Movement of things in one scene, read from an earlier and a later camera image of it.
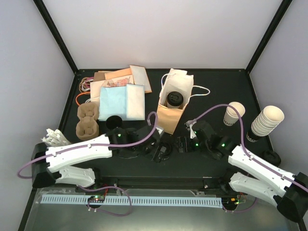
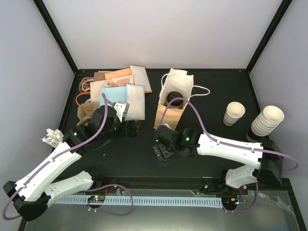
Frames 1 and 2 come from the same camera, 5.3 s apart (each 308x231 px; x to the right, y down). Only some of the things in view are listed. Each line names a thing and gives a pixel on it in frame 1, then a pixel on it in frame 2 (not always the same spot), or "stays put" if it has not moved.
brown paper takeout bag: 174,96 stays put
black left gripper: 152,154 → 133,131
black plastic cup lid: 174,98 stays put
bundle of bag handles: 84,86 stays put
